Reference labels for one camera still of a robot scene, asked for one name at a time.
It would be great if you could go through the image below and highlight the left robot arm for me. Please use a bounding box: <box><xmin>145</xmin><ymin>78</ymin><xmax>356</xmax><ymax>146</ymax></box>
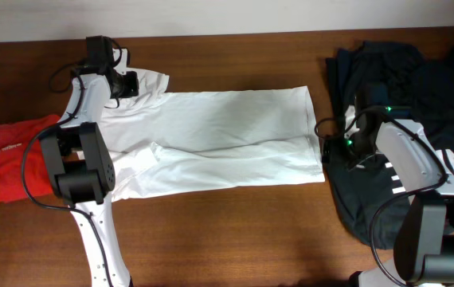
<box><xmin>38</xmin><ymin>36</ymin><xmax>139</xmax><ymax>286</ymax></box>

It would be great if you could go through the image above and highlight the white printed t-shirt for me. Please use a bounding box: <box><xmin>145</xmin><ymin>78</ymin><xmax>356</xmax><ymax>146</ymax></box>
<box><xmin>100</xmin><ymin>69</ymin><xmax>325</xmax><ymax>201</ymax></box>

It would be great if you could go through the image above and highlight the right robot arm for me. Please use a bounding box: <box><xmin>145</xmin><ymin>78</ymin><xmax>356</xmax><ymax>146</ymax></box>
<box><xmin>324</xmin><ymin>85</ymin><xmax>454</xmax><ymax>286</ymax></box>

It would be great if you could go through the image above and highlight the dark lettered t-shirt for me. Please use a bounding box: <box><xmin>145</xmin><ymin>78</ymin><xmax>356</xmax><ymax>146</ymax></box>
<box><xmin>326</xmin><ymin>41</ymin><xmax>454</xmax><ymax>245</ymax></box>

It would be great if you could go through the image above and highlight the left black cable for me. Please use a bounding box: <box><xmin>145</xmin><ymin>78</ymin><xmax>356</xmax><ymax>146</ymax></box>
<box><xmin>20</xmin><ymin>37</ymin><xmax>131</xmax><ymax>287</ymax></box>

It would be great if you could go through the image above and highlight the folded red t-shirt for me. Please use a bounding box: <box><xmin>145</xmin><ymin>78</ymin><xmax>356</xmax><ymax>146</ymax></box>
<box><xmin>0</xmin><ymin>115</ymin><xmax>60</xmax><ymax>203</ymax></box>

